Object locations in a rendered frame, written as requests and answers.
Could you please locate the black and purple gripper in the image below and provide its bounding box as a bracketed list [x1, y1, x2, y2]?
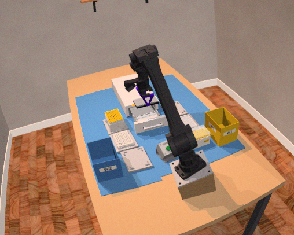
[136, 78, 154, 106]

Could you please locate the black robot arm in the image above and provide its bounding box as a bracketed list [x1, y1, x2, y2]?
[124, 44, 206, 180]

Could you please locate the blue bench mat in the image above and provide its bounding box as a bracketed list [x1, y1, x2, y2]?
[75, 74, 246, 196]

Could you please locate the dark blue open-top bin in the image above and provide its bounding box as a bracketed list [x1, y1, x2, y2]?
[86, 137, 123, 182]

